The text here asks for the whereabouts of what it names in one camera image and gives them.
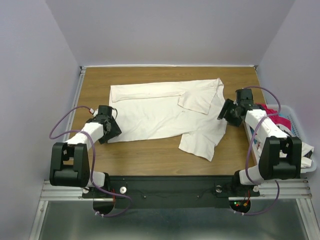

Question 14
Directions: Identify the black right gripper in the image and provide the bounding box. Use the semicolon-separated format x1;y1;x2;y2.
217;98;242;127

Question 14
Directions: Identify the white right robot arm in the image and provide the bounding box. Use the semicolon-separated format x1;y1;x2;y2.
219;87;302;195

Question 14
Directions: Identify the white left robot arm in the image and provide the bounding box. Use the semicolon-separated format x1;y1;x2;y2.
49;105;232;200

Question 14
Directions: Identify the red t shirt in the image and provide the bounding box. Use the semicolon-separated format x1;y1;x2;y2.
260;103;292;130

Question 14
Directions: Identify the white plastic laundry basket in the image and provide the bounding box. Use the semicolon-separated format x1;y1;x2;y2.
243;104;318;176

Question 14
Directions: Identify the white printed t shirt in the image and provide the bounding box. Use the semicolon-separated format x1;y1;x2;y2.
244;123;317;174

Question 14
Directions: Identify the electronics board with leds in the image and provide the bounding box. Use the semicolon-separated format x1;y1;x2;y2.
229;198;251;210

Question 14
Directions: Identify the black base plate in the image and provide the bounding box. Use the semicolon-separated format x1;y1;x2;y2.
82;175;260;209

